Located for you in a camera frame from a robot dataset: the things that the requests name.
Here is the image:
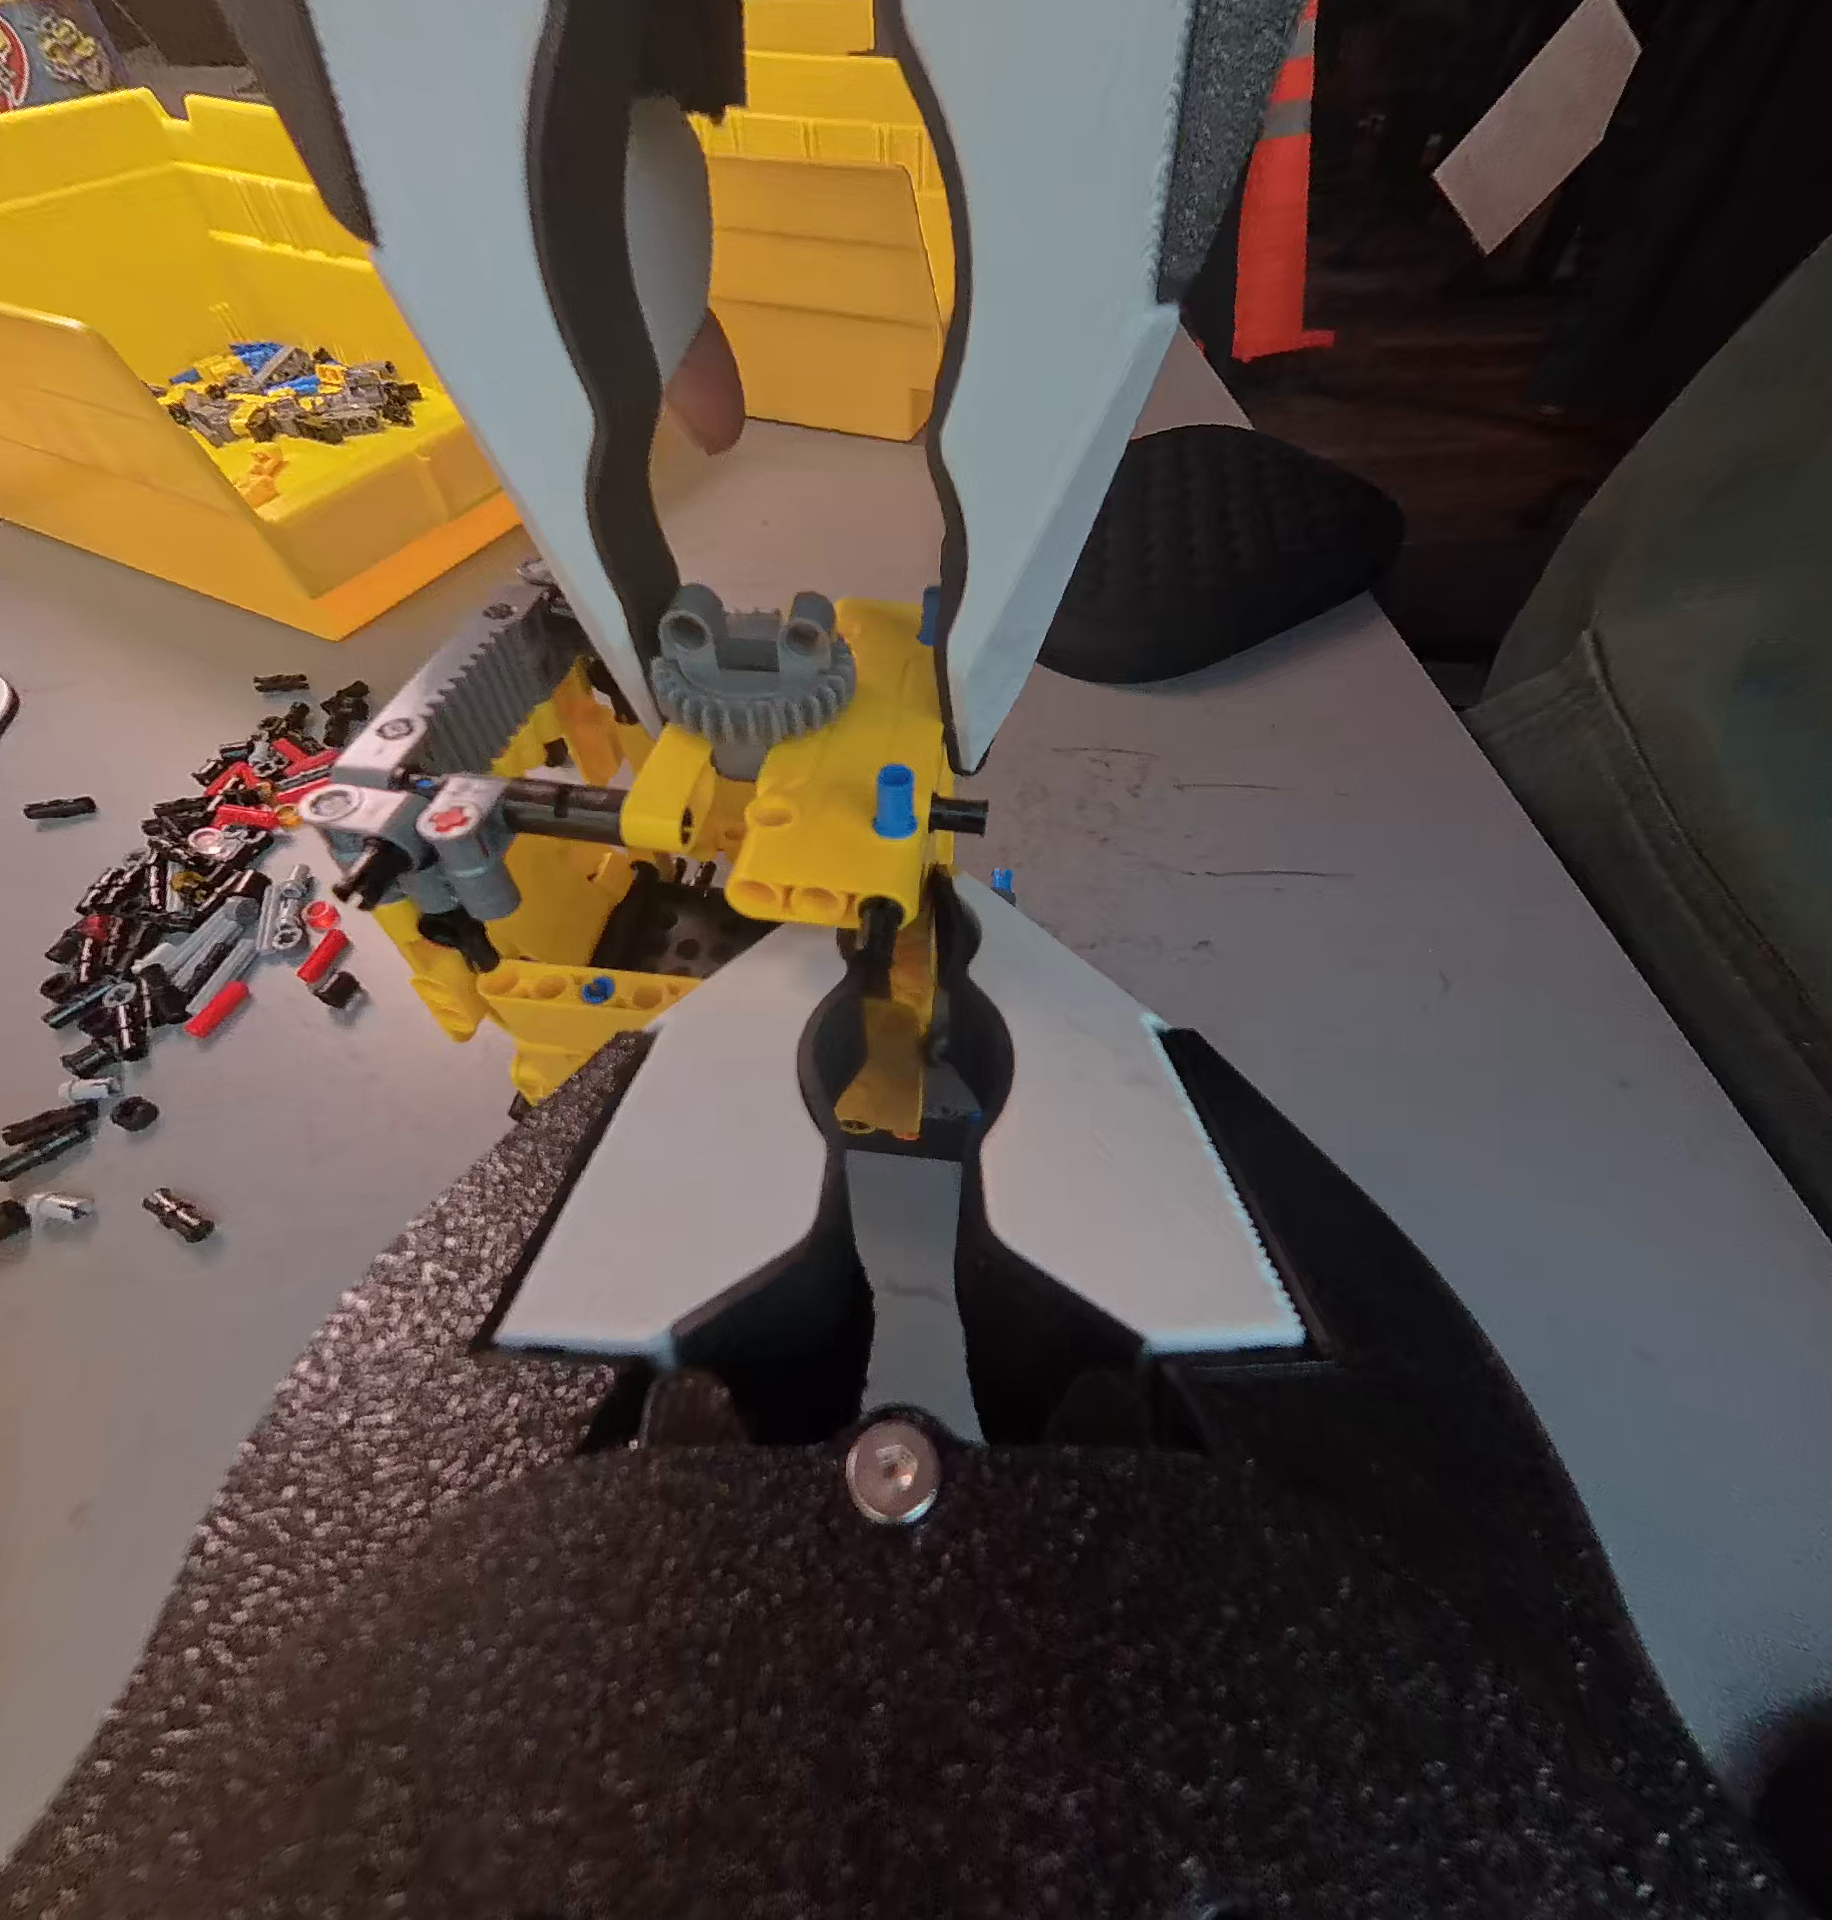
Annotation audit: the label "yellow divided parts bin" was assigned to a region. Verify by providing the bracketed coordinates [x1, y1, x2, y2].
[0, 88, 527, 645]

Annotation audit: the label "pile of small lego pins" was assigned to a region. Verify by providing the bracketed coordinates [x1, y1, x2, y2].
[0, 667, 376, 1253]

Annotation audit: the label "small grey lego parts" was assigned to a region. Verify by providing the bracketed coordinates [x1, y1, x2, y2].
[150, 336, 426, 504]

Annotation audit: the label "person's right hand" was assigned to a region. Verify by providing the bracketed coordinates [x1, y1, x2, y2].
[665, 307, 747, 459]

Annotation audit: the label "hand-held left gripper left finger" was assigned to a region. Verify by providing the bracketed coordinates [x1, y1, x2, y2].
[489, 917, 876, 1369]

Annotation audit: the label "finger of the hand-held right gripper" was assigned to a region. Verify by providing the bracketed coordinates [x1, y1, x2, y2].
[304, 0, 716, 724]
[875, 0, 1198, 781]

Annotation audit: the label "orange traffic cone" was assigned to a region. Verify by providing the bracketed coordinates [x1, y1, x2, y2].
[1228, 0, 1336, 365]

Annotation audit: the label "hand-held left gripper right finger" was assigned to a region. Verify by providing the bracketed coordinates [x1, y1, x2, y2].
[938, 870, 1304, 1365]

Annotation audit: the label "yellow black lego model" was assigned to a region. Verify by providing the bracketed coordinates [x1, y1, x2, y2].
[369, 601, 1027, 1143]

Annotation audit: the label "yellow ribbed storage bin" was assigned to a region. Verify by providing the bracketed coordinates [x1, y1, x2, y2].
[683, 0, 960, 444]

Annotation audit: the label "robot kit box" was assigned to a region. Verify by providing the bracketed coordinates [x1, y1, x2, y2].
[0, 0, 122, 125]

